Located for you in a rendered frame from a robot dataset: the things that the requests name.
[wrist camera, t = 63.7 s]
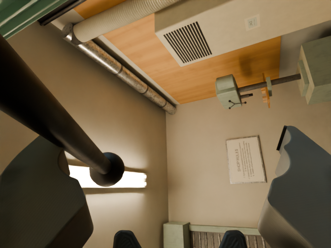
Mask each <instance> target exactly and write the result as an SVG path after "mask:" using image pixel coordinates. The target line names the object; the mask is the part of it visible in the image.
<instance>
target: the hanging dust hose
mask: <svg viewBox="0 0 331 248"><path fill-rule="evenodd" d="M177 1H179V0H126V1H125V2H122V3H120V4H118V5H116V6H114V7H112V8H109V9H107V10H105V11H103V12H100V13H98V14H96V15H94V16H92V17H90V18H87V19H86V20H84V21H81V22H80V23H78V24H76V25H74V26H73V32H74V34H75V36H76V38H77V39H78V40H80V41H81V42H87V41H89V40H91V39H93V38H95V37H98V36H100V35H103V34H105V33H107V32H110V31H113V30H116V29H118V28H121V27H123V26H126V25H128V24H130V23H132V22H135V21H137V20H139V19H141V18H144V17H146V16H148V15H151V14H153V13H155V12H157V11H160V10H162V9H164V8H166V7H168V6H170V5H172V4H174V3H175V2H177Z"/></svg>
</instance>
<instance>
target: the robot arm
mask: <svg viewBox="0 0 331 248"><path fill-rule="evenodd" d="M276 150H278V151H279V153H280V155H281V156H280V159H279V161H278V164H277V167H276V170H275V174H276V176H277V178H274V179H273V180H272V182H271V185H270V188H269V191H268V193H267V196H266V199H265V202H264V205H263V208H262V211H261V215H260V218H259V222H258V231H259V233H260V234H261V236H262V237H263V238H264V239H265V241H266V242H267V243H268V244H269V245H270V247H271V248H331V155H330V154H329V153H328V152H327V151H325V150H324V149H323V148H322V147H320V146H319V145H318V144H317V143H315V142H314V141H313V140H311V139H310V138H309V137H308V136H306V135H305V134H304V133H303V132H301V131H300V130H299V129H297V128H296V127H294V126H286V125H285V126H284V127H283V130H282V133H281V136H280V139H279V143H278V146H277V149H276ZM93 230H94V225H93V222H92V218H91V215H90V211H89V207H88V204H87V200H86V197H85V194H84V192H83V189H82V187H81V184H80V182H79V181H78V180H77V179H76V178H73V177H71V176H70V168H69V165H68V162H67V159H66V155H65V151H64V149H63V148H62V147H58V146H56V145H54V144H53V143H51V142H50V141H48V140H47V139H45V138H43V137H42V136H40V135H39V136H38V137H37V138H35V139H34V140H33V141H32V142H31V143H30V144H29V145H27V146H26V147H25V148H24V149H23V150H22V151H21V152H20V153H18V154H17V155H16V157H15V158H14V159H13V160H12V161H11V162H10V163H9V164H8V166H7V167H6V168H5V169H4V171H3V172H2V173H1V175H0V248H83V246H84V245H85V243H86V242H87V240H88V239H89V238H90V236H91V235H92V233H93ZM113 248H142V247H141V246H140V244H139V242H138V240H137V238H136V237H135V235H134V233H133V232H132V231H130V230H120V231H118V232H117V233H116V234H115V236H114V242H113ZM219 248H247V244H246V240H245V236H244V234H243V233H242V232H240V231H239V230H228V231H226V232H225V234H224V236H223V239H222V241H221V243H220V246H219Z"/></svg>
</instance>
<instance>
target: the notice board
mask: <svg viewBox="0 0 331 248"><path fill-rule="evenodd" d="M225 144H226V151H227V159H228V167H229V176H230V184H251V183H266V177H265V170H264V164H263V158H262V153H261V147H260V142H259V136H258V135H256V136H249V137H241V138H234V139H226V140H225Z"/></svg>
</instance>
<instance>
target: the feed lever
mask: <svg viewBox="0 0 331 248"><path fill-rule="evenodd" d="M0 110H1V111H3V112H4V113H6V114H7V115H9V116H10V117H12V118H13V119H15V120H17V121H18V122H20V123H21V124H23V125H24V126H26V127H28V128H29V129H31V130H32V131H34V132H36V133H37V134H39V135H40V136H42V137H43V138H45V139H47V140H48V141H50V142H51V143H53V144H54V145H56V146H58V147H62V148H63V149H64V151H66V152H67V153H69V154H70V155H72V156H73V157H75V158H77V159H78V160H80V161H81V162H83V163H84V164H86V165H88V166H89V174H90V177H91V179H92V181H93V182H94V183H95V184H97V185H99V186H102V187H110V186H113V185H115V184H117V183H118V182H119V181H120V180H121V179H122V177H123V175H124V171H125V166H124V163H123V160H122V159H121V158H120V157H119V156H118V155H117V154H115V153H112V152H105V153H102V151H101V150H100V149H99V148H98V147H97V146H96V144H95V143H94V142H93V141H92V140H91V139H90V137H89V136H88V135H87V134H86V133H85V132H84V130H83V129H82V128H81V127H80V126H79V125H78V123H77V122H76V121H75V120H74V119H73V118H72V116H71V115H70V114H69V113H68V112H67V111H66V109H65V108H64V107H63V106H62V105H61V104H60V103H59V102H58V100H57V99H56V98H55V97H54V96H53V95H52V93H51V92H50V91H49V90H48V89H47V88H46V86H45V85H44V84H43V83H42V82H41V80H40V79H39V78H38V77H37V76H36V75H35V73H34V72H33V71H32V70H31V69H30V68H29V66H28V65H27V64H26V63H25V62H24V61H23V59H22V58H21V57H20V56H19V55H18V54H17V52H16V51H15V50H14V49H13V48H12V47H11V45H10V44H9V43H8V42H7V41H6V40H5V38H4V37H3V36H2V35H1V34H0Z"/></svg>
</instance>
